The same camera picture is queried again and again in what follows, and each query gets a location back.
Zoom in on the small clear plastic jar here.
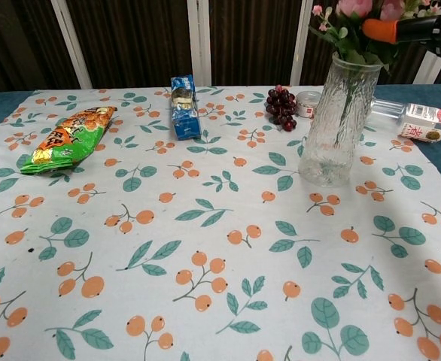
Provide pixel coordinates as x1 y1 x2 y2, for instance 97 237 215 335
295 91 321 120

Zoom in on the clear textured glass vase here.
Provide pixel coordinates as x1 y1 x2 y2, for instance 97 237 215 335
298 52 383 188

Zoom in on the pink rose bouquet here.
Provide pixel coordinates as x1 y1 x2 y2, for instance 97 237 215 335
309 0 441 166

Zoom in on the white floral fruit tablecloth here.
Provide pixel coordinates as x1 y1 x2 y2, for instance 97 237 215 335
0 85 441 361

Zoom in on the blue cookie package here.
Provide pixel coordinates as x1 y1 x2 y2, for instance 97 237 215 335
169 74 202 141

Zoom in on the white screen frame post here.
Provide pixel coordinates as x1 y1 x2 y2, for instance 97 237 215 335
50 0 93 90
187 0 211 87
290 0 315 86
412 48 441 86

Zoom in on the clear plastic water bottle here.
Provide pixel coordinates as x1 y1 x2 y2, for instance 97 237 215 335
370 96 441 144

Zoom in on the green orange snack bag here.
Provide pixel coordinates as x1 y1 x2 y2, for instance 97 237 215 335
20 106 118 176

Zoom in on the right orange-tipped robot hand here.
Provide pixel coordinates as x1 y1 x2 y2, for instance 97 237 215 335
362 4 441 68

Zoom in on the dark red grape bunch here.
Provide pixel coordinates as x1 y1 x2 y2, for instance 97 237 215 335
265 85 298 132

